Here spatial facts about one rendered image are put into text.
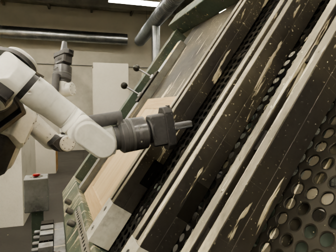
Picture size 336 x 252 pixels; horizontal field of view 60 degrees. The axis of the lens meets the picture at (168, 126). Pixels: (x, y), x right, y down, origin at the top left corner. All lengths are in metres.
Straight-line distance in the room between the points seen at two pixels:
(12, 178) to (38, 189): 1.93
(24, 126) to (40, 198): 0.69
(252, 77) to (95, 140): 0.39
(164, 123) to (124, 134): 0.12
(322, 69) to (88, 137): 0.50
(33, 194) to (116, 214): 0.89
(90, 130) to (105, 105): 4.29
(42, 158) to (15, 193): 2.68
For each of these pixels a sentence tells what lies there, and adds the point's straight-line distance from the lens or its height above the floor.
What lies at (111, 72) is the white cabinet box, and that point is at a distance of 5.02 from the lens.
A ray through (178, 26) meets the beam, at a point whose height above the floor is 1.81.
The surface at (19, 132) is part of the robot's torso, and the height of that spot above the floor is 1.22.
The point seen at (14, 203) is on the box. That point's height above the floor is 0.26.
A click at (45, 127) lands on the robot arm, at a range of 1.47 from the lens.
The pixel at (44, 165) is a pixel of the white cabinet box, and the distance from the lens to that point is 6.30.
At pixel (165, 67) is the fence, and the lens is 1.61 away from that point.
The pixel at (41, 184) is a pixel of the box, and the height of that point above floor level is 0.90.
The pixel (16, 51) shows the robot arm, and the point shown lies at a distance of 0.75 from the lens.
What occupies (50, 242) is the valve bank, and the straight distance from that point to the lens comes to 1.34.
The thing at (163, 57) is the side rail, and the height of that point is 1.62.
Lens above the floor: 1.31
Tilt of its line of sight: 4 degrees down
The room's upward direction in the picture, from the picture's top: straight up
